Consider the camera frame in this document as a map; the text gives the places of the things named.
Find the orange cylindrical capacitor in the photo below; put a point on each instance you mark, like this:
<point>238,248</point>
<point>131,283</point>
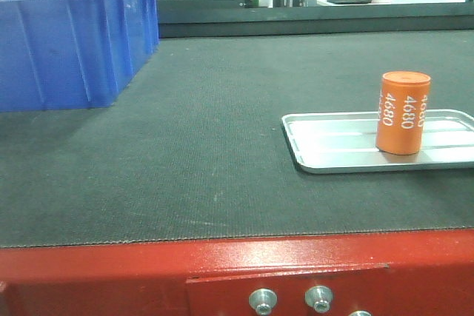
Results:
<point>402,111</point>

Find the blue plastic crate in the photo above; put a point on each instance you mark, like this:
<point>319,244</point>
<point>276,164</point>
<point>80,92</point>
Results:
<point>72,54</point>

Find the silver metal tray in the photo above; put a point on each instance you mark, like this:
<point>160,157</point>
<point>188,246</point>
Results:
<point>344,142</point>

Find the silver bolt left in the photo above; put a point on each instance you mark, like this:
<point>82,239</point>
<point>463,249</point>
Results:
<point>263,301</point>

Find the black conveyor belt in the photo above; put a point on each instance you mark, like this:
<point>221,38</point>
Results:
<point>194,148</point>

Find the silver bolt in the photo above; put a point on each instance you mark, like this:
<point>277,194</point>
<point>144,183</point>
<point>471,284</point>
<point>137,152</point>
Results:
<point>319,298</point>
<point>263,301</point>

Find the silver bolt right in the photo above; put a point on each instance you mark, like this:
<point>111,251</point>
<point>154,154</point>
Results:
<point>319,298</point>

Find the red conveyor frame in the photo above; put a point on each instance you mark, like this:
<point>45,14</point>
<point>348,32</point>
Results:
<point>394,273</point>

